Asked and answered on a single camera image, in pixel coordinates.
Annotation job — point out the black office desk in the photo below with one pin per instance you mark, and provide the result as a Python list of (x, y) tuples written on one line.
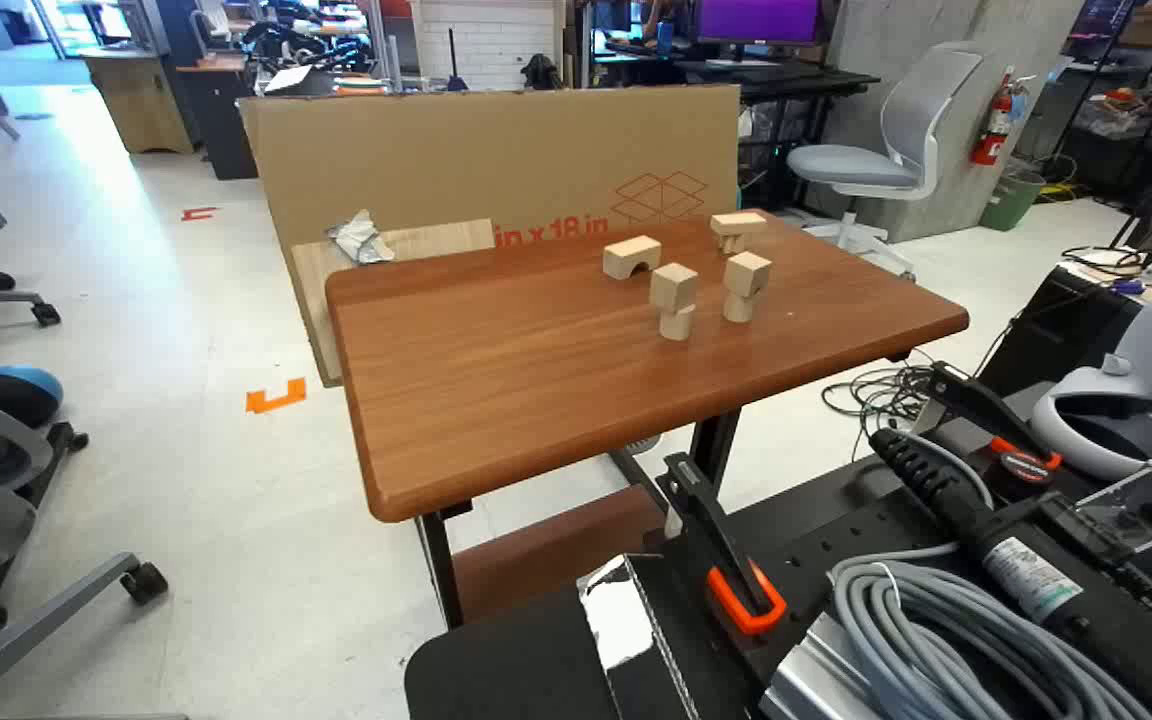
[(789, 82)]

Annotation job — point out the black case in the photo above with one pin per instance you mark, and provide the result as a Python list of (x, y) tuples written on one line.
[(1068, 334)]

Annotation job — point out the clear plastic box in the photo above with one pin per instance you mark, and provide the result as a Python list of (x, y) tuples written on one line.
[(1151, 506)]

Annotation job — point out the silver aluminium rail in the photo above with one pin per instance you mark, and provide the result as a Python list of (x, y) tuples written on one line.
[(811, 680)]

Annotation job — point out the computer monitor purple screen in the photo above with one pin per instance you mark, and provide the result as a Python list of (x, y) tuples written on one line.
[(759, 16)]

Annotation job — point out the black table leg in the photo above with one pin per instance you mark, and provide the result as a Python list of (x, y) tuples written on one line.
[(714, 445)]

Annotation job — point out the black perforated mounting platform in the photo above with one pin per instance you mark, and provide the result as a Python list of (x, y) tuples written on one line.
[(538, 665)]

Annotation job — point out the red fire extinguisher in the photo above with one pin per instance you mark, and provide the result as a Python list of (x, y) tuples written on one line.
[(998, 122)]

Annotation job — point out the white office chair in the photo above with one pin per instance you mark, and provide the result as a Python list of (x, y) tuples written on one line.
[(888, 134)]

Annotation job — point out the brown wooden lower board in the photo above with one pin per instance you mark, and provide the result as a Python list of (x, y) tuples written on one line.
[(549, 554)]

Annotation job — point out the light wooden cabinet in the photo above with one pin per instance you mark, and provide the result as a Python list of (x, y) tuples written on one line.
[(139, 101)]

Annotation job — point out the black cabinet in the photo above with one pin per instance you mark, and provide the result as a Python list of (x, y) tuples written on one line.
[(219, 122)]

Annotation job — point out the green bin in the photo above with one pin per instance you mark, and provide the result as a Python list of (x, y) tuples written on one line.
[(1009, 196)]

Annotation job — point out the wooden cube block with notch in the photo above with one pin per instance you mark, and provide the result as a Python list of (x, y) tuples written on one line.
[(744, 275)]

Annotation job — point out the wooden arch block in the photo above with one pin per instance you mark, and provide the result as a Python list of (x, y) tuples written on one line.
[(635, 259)]

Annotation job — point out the small wooden support block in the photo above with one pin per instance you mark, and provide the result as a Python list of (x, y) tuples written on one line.
[(731, 247)]

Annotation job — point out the white rounded headset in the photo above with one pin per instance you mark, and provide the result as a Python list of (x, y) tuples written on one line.
[(1121, 401)]

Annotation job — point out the black metal shelf rack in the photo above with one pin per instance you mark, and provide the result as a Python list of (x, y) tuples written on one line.
[(1138, 122)]

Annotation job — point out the wooden cylinder block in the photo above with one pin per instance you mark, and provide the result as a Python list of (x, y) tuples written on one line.
[(737, 308), (679, 327)]

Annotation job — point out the large cardboard sheet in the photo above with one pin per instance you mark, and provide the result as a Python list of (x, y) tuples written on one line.
[(469, 161)]

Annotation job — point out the plain wooden cube block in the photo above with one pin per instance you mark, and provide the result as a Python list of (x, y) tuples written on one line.
[(675, 287)]

